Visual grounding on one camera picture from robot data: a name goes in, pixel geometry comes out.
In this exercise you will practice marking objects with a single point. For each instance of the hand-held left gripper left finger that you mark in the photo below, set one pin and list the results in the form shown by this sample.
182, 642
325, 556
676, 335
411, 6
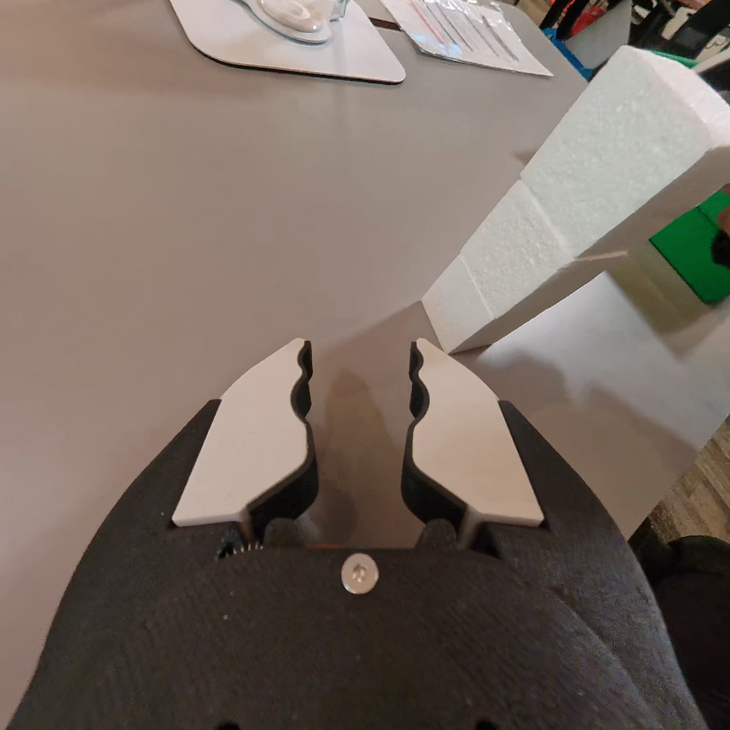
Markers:
251, 456

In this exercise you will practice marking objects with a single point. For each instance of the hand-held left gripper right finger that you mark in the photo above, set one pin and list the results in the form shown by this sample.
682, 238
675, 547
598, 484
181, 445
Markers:
473, 456

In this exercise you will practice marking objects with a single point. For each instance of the small white foam block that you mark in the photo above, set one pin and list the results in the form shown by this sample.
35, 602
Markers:
456, 308

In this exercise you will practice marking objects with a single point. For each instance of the medium white foam block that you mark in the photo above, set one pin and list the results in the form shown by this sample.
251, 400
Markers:
513, 251

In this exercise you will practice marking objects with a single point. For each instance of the large white foam block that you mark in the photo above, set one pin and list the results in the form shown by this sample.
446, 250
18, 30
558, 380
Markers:
616, 142

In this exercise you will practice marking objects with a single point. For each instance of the grey desk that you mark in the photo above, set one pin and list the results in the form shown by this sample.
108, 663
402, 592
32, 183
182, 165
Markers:
171, 228

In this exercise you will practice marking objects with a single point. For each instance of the person's black trouser leg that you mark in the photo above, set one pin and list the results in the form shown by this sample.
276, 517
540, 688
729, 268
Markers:
696, 627

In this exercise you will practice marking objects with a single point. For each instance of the green plastic bin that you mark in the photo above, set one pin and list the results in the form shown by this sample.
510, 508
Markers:
684, 256

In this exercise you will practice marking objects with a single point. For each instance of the blue plastic crate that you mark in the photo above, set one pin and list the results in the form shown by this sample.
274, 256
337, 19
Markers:
570, 57

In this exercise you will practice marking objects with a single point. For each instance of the laminated paper sheet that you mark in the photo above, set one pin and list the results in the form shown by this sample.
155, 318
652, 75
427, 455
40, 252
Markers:
473, 34

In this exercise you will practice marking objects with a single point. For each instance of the white leaning board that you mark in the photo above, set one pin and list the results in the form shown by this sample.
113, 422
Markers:
604, 40

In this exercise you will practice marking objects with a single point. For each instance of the white metal stand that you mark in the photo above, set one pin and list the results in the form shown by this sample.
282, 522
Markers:
296, 20

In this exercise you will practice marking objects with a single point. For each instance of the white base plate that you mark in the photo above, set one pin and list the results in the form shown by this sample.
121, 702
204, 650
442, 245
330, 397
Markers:
359, 54

